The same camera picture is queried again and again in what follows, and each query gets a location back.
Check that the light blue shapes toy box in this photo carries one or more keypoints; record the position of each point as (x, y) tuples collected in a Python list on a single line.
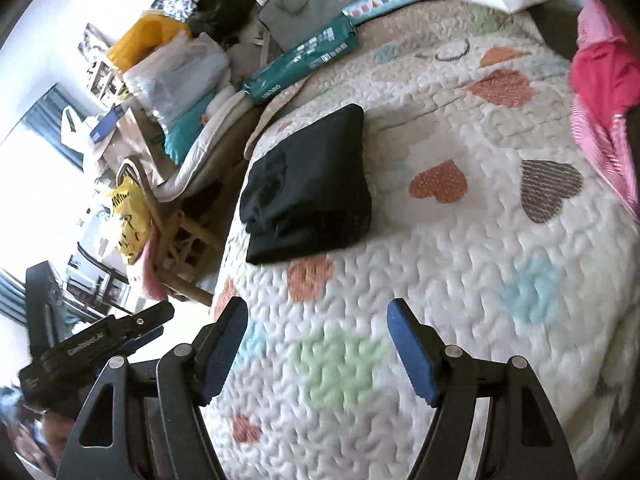
[(362, 11)]

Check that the white shelf unit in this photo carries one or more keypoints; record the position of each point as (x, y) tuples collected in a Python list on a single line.
[(105, 83)]

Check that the yellow printed plastic bag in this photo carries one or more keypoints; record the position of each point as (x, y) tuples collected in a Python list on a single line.
[(133, 215)]

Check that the blue small box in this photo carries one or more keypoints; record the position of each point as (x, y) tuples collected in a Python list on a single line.
[(107, 124)]

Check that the clear plastic bag of clothes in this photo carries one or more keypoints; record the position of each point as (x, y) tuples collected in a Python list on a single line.
[(176, 76)]

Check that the white folded duvet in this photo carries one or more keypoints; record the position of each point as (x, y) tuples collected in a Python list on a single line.
[(220, 146)]

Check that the pink red clothing pile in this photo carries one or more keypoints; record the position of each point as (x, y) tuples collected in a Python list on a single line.
[(604, 74)]

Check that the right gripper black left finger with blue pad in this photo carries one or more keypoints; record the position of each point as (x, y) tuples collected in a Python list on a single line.
[(141, 418)]

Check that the wooden chair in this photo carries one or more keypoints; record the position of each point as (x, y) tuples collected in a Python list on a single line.
[(184, 247)]

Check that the blue curtain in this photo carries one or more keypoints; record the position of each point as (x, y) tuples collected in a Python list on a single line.
[(44, 118)]

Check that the black pants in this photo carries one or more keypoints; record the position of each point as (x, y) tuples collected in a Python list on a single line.
[(309, 193)]

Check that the teal folded cloth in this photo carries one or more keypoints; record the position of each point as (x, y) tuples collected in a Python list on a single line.
[(186, 130)]

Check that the yellow fabric bag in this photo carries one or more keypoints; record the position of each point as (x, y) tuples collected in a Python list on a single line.
[(151, 31)]

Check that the teal long cardboard box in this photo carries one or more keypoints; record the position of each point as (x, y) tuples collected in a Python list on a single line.
[(336, 39)]

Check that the white plastic bag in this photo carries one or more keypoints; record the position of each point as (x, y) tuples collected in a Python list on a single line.
[(76, 132)]

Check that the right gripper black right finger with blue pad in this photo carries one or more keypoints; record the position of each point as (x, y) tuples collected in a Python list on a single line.
[(523, 438)]

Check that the pink cloth on chair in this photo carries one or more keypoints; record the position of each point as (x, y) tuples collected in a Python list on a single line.
[(152, 286)]

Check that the brown paper bag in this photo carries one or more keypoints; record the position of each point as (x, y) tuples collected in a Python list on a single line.
[(136, 135)]

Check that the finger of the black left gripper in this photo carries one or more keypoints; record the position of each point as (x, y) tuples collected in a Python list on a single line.
[(129, 334)]

